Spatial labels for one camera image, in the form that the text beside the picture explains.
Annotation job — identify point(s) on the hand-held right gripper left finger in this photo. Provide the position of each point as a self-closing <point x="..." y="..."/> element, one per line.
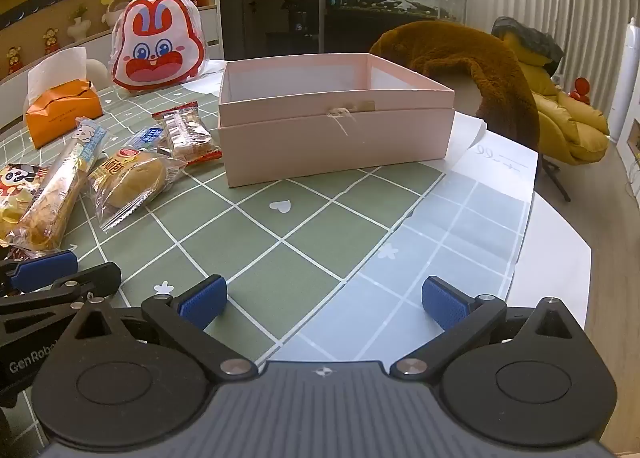
<point x="205" y="305"/>

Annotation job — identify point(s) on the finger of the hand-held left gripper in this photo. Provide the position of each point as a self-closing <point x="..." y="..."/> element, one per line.
<point x="45" y="268"/>
<point x="95" y="279"/>

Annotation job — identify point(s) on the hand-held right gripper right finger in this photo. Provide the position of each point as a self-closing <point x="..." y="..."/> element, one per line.
<point x="445" y="305"/>

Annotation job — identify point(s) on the long bread packet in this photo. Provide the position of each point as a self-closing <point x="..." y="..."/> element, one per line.
<point x="55" y="198"/>

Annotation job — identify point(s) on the yellow panda snack packet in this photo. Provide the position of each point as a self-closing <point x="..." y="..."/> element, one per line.
<point x="17" y="183"/>

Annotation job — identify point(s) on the clear rice cracker packet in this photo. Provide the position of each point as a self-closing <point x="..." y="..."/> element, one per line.
<point x="187" y="136"/>

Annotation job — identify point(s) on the pink cardboard box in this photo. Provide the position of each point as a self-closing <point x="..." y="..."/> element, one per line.
<point x="330" y="143"/>

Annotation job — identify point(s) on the round bun packet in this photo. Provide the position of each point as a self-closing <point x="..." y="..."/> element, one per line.
<point x="132" y="183"/>

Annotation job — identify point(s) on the green checked tablecloth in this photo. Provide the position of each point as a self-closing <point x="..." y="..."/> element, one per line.
<point x="310" y="218"/>

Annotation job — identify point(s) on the small blue cookie packet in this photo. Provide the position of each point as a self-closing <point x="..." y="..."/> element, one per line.
<point x="147" y="138"/>

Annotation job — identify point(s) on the orange snack bag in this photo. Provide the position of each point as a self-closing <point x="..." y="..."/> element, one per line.
<point x="60" y="118"/>

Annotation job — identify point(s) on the white paper sheet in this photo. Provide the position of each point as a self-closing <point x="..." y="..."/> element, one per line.
<point x="500" y="163"/>

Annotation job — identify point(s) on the small red gold figurine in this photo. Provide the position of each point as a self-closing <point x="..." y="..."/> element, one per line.
<point x="14" y="61"/>
<point x="50" y="41"/>

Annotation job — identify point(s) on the yellow padded chair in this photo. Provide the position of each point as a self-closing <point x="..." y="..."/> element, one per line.
<point x="565" y="123"/>

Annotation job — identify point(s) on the brown plush toy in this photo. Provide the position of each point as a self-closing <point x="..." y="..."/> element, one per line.
<point x="500" y="78"/>

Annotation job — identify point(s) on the white rabbit face bag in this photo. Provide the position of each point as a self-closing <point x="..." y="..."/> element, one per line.
<point x="160" y="53"/>

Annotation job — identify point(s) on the white vase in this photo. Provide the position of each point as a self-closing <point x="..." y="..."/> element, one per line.
<point x="77" y="28"/>

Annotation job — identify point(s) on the red toy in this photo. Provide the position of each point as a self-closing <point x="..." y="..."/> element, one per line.
<point x="580" y="87"/>

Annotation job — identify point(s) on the white yellow figurine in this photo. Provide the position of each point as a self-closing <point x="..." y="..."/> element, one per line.
<point x="112" y="8"/>

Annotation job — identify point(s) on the grey cushion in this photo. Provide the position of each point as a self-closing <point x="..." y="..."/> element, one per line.
<point x="535" y="41"/>

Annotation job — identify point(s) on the white tower air conditioner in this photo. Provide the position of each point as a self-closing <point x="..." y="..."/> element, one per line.
<point x="629" y="78"/>

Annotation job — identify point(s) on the black water dispenser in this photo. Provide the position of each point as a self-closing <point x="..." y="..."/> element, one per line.
<point x="300" y="18"/>

